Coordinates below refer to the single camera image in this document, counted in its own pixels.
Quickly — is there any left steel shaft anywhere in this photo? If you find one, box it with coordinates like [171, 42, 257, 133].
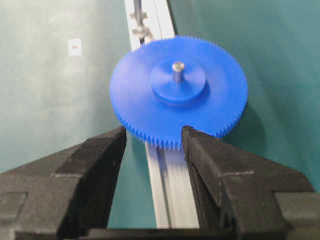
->
[172, 61, 185, 83]

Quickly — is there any small white sticker label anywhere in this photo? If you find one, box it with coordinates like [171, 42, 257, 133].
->
[68, 38, 83, 57]

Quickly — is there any clear right shaft bracket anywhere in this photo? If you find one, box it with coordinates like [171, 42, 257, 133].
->
[130, 12, 154, 44]

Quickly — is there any large blue plastic gear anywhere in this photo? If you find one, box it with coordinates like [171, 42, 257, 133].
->
[109, 36, 249, 150]

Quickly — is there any silver aluminium extrusion rail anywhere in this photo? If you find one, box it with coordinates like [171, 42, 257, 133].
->
[124, 0, 199, 229]

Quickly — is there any right steel shaft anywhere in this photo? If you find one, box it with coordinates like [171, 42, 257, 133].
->
[132, 0, 146, 44]

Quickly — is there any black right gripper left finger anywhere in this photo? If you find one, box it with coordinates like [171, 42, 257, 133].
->
[0, 126, 127, 240]

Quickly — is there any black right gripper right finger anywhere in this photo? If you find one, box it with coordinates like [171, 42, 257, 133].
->
[181, 126, 320, 240]

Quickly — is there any steel shaft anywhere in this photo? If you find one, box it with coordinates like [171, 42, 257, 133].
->
[132, 0, 146, 44]
[172, 61, 185, 83]

